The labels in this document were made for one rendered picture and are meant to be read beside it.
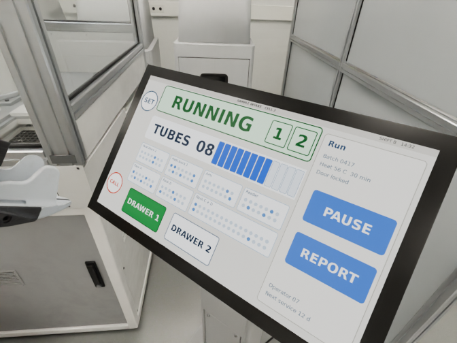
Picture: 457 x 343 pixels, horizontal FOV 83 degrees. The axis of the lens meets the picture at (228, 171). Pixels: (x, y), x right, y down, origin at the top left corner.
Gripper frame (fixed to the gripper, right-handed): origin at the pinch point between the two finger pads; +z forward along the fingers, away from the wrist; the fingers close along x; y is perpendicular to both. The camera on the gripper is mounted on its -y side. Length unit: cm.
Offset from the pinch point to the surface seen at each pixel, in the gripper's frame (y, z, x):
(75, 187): -7.4, 25.3, 33.3
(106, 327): -71, 71, 42
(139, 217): -1.1, 14.9, 0.0
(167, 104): 19.4, 15.0, 4.3
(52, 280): -48, 43, 51
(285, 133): 20.6, 15.1, -18.6
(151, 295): -63, 96, 42
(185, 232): 0.7, 14.9, -9.7
